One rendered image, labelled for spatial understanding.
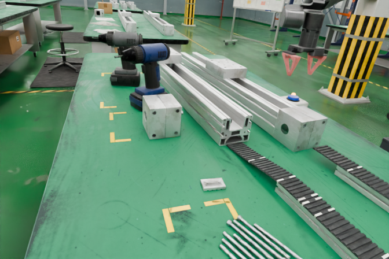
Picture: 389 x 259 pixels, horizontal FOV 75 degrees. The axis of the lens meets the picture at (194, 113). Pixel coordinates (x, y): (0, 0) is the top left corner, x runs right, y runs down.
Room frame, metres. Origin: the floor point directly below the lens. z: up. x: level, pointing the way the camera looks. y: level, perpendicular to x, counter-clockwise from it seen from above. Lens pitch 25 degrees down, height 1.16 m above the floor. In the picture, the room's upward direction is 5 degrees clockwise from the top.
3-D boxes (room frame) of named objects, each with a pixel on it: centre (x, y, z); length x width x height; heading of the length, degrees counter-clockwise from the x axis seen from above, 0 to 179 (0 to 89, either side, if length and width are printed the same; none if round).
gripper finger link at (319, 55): (0.90, -0.39, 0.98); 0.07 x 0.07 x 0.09; 26
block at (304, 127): (0.68, -0.32, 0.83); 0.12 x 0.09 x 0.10; 116
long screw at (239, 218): (0.32, -0.14, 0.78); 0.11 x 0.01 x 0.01; 45
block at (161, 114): (0.68, 0.09, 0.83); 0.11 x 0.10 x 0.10; 114
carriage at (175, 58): (1.22, 0.17, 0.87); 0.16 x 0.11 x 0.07; 26
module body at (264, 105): (1.08, -0.11, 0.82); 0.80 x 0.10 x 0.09; 26
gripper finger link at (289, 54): (0.87, -0.32, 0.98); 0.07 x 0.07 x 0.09; 26
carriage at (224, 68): (1.08, -0.11, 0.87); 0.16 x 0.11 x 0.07; 26
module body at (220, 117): (0.99, 0.06, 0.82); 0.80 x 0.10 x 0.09; 26
